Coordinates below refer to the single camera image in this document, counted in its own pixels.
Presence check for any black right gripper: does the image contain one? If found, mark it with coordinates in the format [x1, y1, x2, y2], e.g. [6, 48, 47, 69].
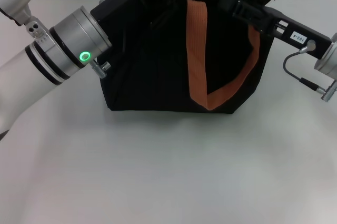
[220, 0, 332, 60]

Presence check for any right gripper grey cable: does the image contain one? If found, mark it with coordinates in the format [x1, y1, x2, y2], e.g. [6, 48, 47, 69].
[283, 40, 337, 101]

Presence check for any black bag with orange handles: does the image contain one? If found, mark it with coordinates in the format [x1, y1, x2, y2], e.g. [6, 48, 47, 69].
[100, 0, 277, 115]

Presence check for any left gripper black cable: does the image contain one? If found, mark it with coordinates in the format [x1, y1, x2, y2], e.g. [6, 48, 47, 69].
[91, 59, 111, 79]

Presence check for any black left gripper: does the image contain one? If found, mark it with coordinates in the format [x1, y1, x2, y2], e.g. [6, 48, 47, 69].
[91, 0, 187, 48]

